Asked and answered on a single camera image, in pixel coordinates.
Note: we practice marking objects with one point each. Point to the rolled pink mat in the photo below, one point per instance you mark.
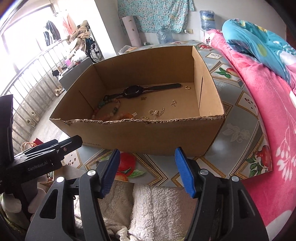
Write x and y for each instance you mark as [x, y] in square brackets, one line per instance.
[131, 30]

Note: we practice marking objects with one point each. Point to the floral wall cloth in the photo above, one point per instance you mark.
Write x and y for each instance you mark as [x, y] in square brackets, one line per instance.
[150, 16]

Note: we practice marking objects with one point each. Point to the white glove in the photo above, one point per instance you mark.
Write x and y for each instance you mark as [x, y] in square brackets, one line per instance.
[11, 204]

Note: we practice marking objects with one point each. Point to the black purple smart watch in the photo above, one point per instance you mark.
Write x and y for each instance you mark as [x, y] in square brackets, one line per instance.
[136, 90]

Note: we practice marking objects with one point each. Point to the fruit pattern table cloth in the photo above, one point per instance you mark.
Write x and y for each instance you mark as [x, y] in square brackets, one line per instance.
[239, 145]

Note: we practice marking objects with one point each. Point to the pink blanket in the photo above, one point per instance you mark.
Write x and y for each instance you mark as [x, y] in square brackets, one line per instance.
[273, 192]

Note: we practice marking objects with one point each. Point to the small silver earring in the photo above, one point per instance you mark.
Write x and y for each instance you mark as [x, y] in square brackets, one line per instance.
[173, 103]

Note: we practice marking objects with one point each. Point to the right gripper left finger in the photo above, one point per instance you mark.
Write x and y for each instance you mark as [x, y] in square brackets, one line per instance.
[70, 209]

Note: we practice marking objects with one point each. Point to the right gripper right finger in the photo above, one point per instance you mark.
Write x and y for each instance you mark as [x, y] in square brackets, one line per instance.
[224, 211]

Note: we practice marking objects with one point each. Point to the blue floral quilt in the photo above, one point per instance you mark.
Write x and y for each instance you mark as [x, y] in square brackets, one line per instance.
[267, 47]

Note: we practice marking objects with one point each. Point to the empty water jug on floor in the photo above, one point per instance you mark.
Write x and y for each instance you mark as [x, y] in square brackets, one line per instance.
[164, 36]

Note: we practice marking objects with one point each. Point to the blue water bottle on dispenser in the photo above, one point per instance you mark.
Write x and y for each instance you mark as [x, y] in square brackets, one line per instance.
[207, 20]

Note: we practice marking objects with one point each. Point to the grey low cabinet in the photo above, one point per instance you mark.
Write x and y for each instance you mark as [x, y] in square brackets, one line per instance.
[71, 75]

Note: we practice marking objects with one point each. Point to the red paper bag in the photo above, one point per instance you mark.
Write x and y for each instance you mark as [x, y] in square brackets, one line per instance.
[37, 142]

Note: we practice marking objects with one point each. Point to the metal balcony railing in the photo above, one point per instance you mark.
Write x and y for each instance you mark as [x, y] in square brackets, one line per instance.
[33, 91]

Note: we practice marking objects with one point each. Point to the wheelchair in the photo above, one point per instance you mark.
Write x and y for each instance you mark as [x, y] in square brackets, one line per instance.
[92, 50]

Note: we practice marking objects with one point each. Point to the white fluffy towel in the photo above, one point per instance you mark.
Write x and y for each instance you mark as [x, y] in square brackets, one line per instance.
[141, 212]

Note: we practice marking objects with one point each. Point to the brown cardboard box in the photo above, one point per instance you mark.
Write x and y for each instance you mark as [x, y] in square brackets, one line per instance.
[146, 124]

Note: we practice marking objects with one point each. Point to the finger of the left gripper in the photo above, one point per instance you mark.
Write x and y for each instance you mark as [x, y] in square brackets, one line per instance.
[45, 148]
[60, 148]

